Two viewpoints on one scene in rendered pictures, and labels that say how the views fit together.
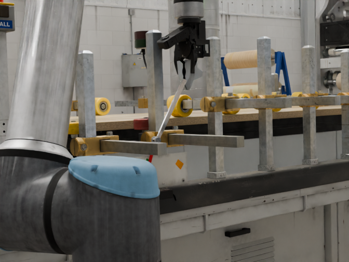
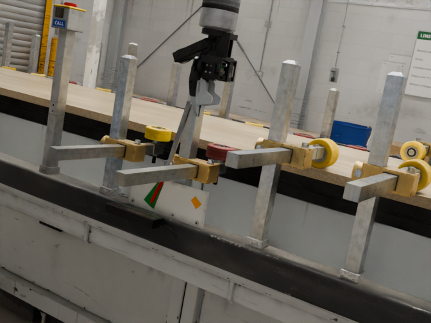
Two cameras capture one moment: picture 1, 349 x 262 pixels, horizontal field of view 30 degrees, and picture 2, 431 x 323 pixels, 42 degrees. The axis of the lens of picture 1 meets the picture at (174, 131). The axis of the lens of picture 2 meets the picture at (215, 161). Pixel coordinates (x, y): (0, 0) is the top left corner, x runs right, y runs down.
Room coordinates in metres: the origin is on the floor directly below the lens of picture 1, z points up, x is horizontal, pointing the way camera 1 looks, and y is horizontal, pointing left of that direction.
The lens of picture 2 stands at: (1.58, -1.39, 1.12)
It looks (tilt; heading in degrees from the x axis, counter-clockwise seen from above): 9 degrees down; 71
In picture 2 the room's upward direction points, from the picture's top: 10 degrees clockwise
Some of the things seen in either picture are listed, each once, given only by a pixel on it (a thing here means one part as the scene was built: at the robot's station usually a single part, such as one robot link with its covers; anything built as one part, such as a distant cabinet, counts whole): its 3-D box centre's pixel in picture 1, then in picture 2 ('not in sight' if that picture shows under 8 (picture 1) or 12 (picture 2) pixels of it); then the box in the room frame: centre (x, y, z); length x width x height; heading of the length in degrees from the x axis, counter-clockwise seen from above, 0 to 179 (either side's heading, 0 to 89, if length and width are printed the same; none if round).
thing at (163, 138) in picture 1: (161, 139); (193, 168); (2.00, 0.04, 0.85); 0.13 x 0.06 x 0.05; 131
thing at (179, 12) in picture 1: (188, 12); (219, 21); (1.98, -0.05, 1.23); 0.10 x 0.09 x 0.05; 41
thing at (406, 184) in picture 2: (269, 102); (384, 178); (2.33, -0.34, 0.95); 0.13 x 0.06 x 0.05; 131
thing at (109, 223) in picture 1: (110, 208); not in sight; (1.10, 0.11, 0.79); 0.17 x 0.15 x 0.18; 69
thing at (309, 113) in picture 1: (309, 108); not in sight; (2.48, -0.51, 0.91); 0.03 x 0.03 x 0.48; 41
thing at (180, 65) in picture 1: (187, 75); (210, 99); (1.99, -0.05, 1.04); 0.06 x 0.03 x 0.09; 131
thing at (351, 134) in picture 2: not in sight; (346, 150); (5.41, 4.86, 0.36); 0.59 x 0.57 x 0.73; 37
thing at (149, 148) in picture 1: (112, 146); (112, 151); (1.80, 0.17, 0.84); 0.43 x 0.03 x 0.04; 41
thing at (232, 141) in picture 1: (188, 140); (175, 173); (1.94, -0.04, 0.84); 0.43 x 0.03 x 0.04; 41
